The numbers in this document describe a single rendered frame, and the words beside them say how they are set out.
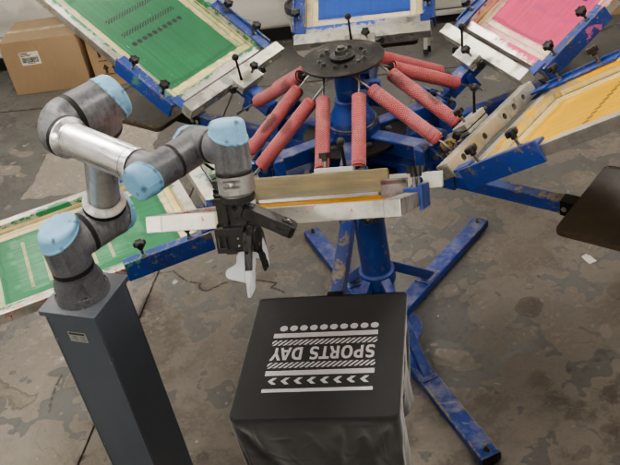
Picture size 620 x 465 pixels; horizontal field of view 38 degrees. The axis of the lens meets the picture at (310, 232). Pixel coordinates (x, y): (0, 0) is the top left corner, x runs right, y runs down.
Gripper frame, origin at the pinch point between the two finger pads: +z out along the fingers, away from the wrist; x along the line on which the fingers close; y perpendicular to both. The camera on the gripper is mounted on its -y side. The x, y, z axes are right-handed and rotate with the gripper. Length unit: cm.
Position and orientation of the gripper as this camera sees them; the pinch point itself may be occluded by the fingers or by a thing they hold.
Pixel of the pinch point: (261, 284)
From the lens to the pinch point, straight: 187.9
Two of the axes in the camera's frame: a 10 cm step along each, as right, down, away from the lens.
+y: -9.8, 0.6, 2.0
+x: -1.7, 3.3, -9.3
